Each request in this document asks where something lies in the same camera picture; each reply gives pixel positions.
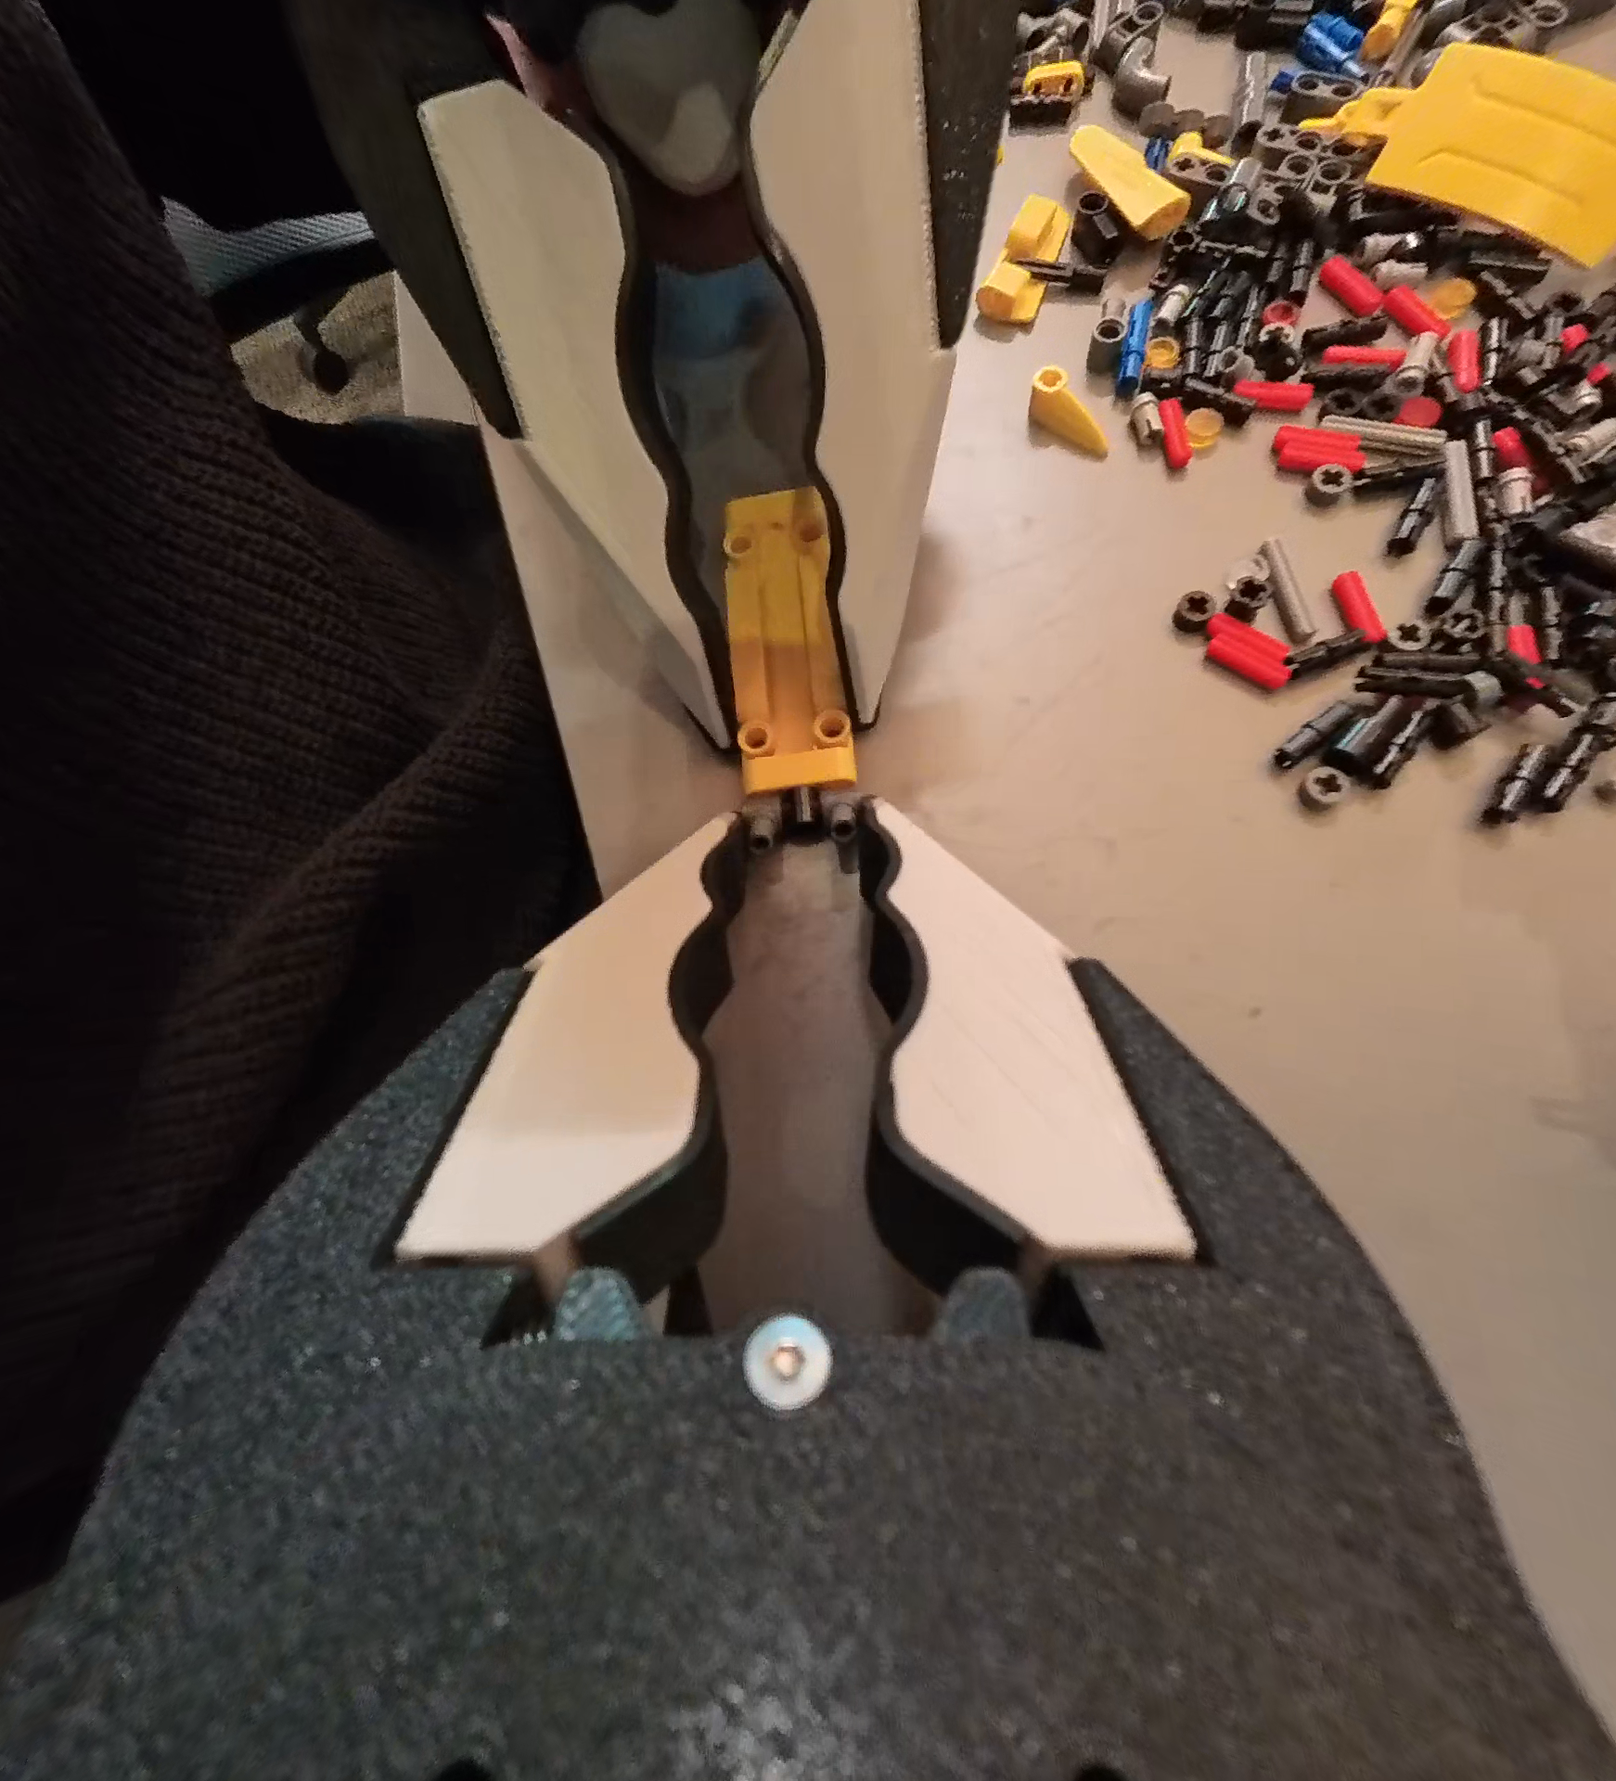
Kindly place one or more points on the yellow cone piece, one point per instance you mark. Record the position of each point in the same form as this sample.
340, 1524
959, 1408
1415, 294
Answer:
1066, 411

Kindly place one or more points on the grey connector piece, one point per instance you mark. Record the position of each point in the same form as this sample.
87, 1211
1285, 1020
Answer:
846, 824

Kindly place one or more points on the person's dark knit sweater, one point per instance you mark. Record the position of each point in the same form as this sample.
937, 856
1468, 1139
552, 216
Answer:
126, 696

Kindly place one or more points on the yellow curved wedge piece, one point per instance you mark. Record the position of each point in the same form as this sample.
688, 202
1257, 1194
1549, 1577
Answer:
1128, 177

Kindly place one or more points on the yellow angled connector piece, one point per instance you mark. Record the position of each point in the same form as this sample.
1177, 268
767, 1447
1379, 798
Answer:
1026, 237

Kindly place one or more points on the person's left hand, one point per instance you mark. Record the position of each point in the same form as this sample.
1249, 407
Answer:
693, 230

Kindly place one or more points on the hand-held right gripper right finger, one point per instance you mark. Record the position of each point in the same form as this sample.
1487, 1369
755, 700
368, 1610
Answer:
1017, 1100

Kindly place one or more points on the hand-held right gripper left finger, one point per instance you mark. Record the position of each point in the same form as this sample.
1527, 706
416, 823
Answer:
572, 1100

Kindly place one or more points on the black office chair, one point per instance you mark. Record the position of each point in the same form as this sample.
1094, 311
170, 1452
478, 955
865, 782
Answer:
265, 266

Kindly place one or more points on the pile of small building pieces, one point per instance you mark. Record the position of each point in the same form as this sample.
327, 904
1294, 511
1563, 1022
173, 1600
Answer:
1366, 286

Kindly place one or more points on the yellow building brick piece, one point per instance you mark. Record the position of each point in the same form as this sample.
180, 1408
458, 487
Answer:
782, 626

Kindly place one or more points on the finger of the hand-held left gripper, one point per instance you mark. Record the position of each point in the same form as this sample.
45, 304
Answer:
878, 279
545, 279

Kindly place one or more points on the large yellow curved panel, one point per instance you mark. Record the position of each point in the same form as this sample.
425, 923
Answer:
1519, 155

